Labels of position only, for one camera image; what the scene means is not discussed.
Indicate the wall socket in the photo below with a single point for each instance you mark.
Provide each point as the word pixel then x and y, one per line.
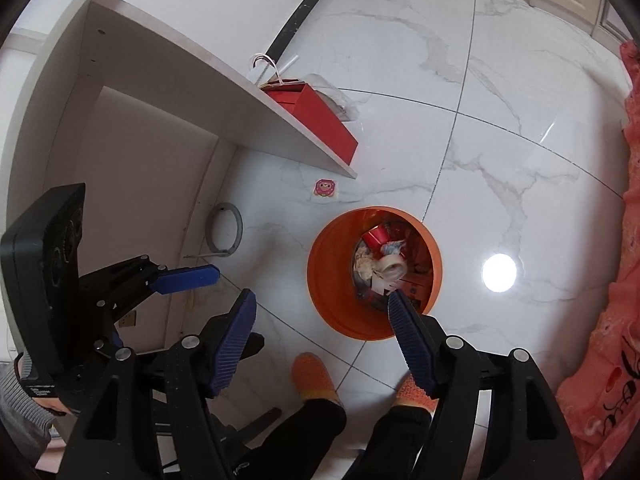
pixel 128 319

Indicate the orange trash bin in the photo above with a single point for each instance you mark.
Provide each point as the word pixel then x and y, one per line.
pixel 325 270

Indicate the pink printed cloth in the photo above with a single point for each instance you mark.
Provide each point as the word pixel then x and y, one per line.
pixel 610 360

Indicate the red paper gift bag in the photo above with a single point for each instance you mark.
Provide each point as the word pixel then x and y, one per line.
pixel 320 120

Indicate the pink cartoon sticker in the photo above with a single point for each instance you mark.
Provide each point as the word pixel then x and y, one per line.
pixel 325 190

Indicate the white desk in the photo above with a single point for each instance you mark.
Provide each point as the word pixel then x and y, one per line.
pixel 175 80

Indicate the person's left leg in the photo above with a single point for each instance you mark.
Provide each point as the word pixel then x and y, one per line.
pixel 300 435

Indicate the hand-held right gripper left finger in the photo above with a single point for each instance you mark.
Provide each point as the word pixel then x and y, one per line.
pixel 232 345

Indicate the black threshold strip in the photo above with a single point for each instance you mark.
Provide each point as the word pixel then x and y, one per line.
pixel 295 15

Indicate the clear plastic bag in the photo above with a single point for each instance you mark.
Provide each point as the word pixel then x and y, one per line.
pixel 340 97

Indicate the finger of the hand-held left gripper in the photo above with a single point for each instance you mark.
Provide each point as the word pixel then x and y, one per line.
pixel 190 276
pixel 118 339

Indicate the orange slipper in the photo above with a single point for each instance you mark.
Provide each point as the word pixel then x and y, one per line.
pixel 412 392
pixel 315 377

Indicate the person's right leg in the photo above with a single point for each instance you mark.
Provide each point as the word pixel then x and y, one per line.
pixel 390 440

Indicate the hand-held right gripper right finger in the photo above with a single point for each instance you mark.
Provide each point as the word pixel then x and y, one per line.
pixel 407 335

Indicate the white plastic bag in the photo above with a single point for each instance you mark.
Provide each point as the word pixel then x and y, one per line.
pixel 385 267

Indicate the red paper carton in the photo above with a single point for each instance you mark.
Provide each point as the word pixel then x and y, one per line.
pixel 376 237

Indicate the person's left forearm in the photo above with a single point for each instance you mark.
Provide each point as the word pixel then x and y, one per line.
pixel 20 410

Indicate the person's leg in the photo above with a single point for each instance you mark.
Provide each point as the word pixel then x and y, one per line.
pixel 390 440
pixel 300 435

